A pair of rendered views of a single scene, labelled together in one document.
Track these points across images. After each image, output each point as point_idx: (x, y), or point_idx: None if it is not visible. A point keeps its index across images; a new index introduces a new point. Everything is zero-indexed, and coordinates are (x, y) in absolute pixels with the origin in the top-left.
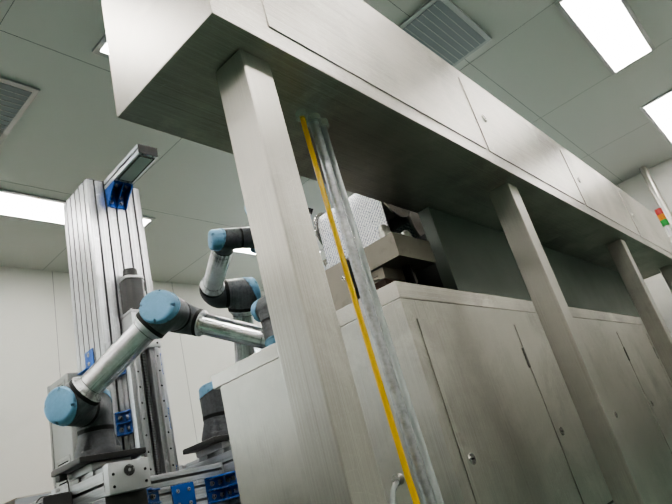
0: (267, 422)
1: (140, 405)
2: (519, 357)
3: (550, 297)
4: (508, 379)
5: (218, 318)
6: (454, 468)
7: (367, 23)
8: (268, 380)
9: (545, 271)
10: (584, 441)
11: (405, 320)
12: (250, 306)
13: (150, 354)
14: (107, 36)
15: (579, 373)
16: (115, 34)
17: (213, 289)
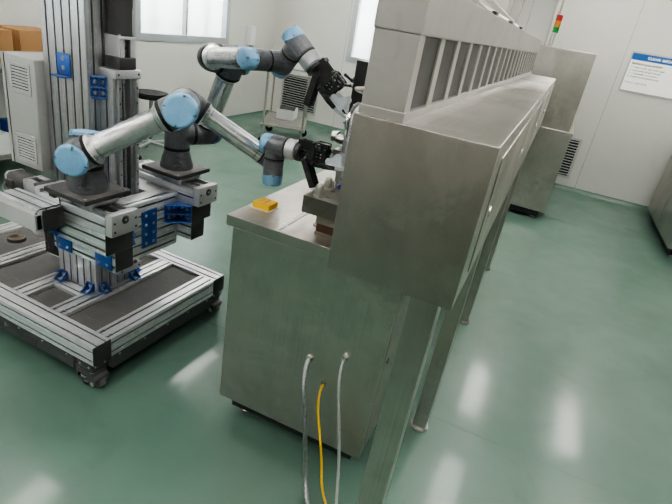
0: (267, 275)
1: None
2: None
3: (471, 268)
4: None
5: (222, 120)
6: (379, 372)
7: (513, 154)
8: (278, 253)
9: (479, 254)
10: None
11: (396, 297)
12: (237, 79)
13: (130, 84)
14: (342, 189)
15: (456, 310)
16: (352, 200)
17: (215, 67)
